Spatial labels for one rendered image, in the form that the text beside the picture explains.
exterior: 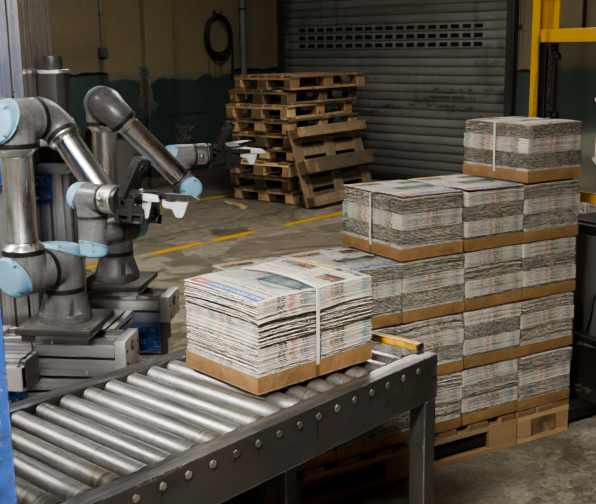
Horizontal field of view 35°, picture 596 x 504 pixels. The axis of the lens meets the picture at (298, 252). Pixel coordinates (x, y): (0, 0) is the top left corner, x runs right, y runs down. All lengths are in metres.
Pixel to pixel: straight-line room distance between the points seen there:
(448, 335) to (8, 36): 1.86
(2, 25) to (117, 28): 8.02
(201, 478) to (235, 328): 0.43
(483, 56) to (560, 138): 6.87
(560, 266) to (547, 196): 0.30
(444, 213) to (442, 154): 7.53
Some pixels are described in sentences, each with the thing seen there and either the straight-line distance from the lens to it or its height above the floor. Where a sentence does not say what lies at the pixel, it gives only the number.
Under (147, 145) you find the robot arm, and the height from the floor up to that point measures 1.27.
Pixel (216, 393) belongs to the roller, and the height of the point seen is 0.79.
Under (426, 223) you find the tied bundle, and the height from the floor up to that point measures 0.96.
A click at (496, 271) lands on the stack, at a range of 3.70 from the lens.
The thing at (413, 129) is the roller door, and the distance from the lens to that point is 11.18.
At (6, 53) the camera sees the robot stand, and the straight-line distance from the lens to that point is 2.94.
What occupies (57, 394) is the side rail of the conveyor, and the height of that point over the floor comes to 0.80.
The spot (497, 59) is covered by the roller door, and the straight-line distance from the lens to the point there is 10.57.
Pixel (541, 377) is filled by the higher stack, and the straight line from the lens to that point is 4.00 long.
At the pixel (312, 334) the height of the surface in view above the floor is 0.91.
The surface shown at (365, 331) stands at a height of 0.88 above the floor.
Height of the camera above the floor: 1.59
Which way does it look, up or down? 12 degrees down
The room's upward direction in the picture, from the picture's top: 1 degrees counter-clockwise
